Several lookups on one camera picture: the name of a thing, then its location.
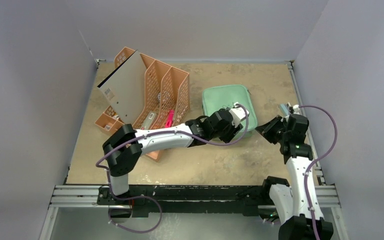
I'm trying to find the grey folder board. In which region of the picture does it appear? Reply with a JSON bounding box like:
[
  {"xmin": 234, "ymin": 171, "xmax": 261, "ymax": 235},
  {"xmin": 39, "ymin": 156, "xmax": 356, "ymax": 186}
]
[{"xmin": 97, "ymin": 47, "xmax": 147, "ymax": 124}]

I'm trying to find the black table front rail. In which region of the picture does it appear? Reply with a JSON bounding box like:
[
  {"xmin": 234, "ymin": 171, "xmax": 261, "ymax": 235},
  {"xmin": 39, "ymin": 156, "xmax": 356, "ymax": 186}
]
[{"xmin": 51, "ymin": 183, "xmax": 340, "ymax": 220}]

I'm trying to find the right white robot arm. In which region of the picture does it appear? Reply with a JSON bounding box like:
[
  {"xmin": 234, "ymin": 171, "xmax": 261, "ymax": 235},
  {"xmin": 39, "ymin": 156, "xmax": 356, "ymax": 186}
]
[{"xmin": 256, "ymin": 113, "xmax": 334, "ymax": 240}]

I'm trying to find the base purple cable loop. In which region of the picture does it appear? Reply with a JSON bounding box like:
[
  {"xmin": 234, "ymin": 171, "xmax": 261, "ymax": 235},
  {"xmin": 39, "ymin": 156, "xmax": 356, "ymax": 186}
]
[{"xmin": 107, "ymin": 193, "xmax": 165, "ymax": 234}]

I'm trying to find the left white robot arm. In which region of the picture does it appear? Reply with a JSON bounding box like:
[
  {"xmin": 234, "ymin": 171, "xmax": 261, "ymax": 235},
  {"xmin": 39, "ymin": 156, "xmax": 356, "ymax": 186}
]
[{"xmin": 96, "ymin": 105, "xmax": 249, "ymax": 205}]

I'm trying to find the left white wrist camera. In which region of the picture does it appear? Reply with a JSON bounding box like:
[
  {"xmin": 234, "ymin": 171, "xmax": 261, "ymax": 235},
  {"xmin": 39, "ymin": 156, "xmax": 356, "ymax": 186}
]
[{"xmin": 228, "ymin": 102, "xmax": 249, "ymax": 127}]

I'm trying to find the pink marker pen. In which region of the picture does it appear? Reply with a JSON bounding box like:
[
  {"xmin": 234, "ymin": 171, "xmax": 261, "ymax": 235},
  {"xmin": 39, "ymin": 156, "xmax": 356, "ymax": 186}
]
[{"xmin": 164, "ymin": 109, "xmax": 175, "ymax": 128}]

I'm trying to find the mint green storage case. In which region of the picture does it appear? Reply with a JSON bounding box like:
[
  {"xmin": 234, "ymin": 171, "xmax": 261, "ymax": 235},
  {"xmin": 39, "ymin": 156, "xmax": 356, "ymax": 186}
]
[{"xmin": 202, "ymin": 84, "xmax": 258, "ymax": 138}]

